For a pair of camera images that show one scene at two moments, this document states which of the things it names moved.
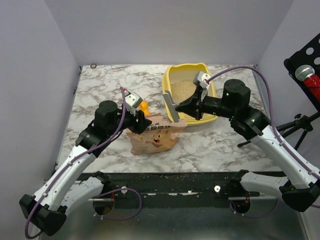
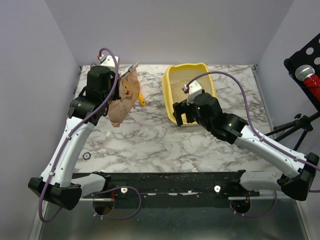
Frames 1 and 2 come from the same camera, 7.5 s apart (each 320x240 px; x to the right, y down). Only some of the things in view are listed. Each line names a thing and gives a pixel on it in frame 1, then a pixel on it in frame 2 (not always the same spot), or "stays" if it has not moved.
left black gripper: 135,126 -> 116,95
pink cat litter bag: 162,133 -> 129,89
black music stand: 308,54 stays
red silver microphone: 306,73 stays
